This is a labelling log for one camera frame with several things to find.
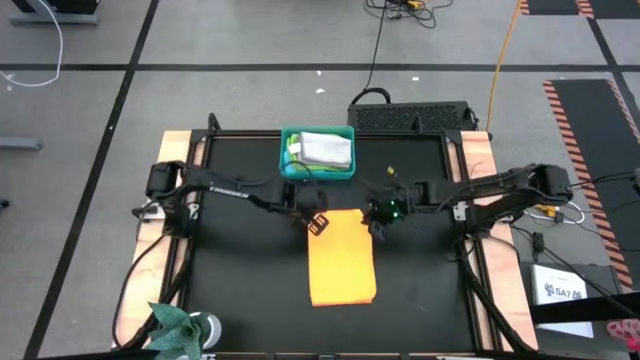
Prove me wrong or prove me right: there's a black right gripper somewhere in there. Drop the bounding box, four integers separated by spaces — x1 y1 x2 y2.
366 184 417 242

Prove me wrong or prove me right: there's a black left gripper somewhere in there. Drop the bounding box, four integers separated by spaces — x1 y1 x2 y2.
285 180 331 237

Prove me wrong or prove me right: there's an orange microfiber towel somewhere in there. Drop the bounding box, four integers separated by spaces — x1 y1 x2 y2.
306 208 378 308

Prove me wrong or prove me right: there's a teal plastic bin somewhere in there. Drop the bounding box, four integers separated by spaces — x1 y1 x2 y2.
279 124 357 182

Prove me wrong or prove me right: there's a grey waffle-weave towel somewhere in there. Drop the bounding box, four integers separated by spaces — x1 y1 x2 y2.
298 130 354 170

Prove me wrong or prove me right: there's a black perforated computer case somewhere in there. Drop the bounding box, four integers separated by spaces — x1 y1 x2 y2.
346 100 476 134

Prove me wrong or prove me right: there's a dark green cloth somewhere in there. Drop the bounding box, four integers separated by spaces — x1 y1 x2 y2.
143 300 212 360

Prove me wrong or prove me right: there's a white SA7 printed sheet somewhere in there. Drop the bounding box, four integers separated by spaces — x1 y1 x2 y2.
529 263 595 340

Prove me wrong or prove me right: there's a black hazard-striped floor mat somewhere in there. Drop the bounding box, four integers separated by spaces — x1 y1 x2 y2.
518 0 581 16
542 78 640 294
574 0 640 20

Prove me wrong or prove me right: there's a pink patterned object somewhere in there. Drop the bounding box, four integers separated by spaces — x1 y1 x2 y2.
605 318 640 354

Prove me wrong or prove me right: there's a grey desk foot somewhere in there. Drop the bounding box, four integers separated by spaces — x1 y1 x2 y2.
7 13 101 27
0 135 47 151

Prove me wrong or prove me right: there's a black table frame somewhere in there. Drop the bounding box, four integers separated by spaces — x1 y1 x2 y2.
172 112 496 360

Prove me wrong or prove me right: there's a black corrugated cable conduit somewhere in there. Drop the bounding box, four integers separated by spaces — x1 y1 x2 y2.
455 239 537 354
127 234 197 351

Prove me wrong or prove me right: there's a black power cable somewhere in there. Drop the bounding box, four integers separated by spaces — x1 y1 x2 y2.
349 0 393 106

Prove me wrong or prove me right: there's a white cable loop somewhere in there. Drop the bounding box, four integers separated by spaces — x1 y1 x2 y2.
524 199 586 226

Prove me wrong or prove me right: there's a yellow extension cord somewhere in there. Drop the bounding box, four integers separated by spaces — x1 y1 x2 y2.
485 0 524 132

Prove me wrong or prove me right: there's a black cable bundle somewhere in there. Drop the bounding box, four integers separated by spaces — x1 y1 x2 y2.
364 0 455 30

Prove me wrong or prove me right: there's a black frame bar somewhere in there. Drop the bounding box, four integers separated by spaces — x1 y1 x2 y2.
528 291 640 325

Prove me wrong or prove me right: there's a white floor cable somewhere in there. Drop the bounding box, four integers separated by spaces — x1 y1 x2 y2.
0 0 65 89

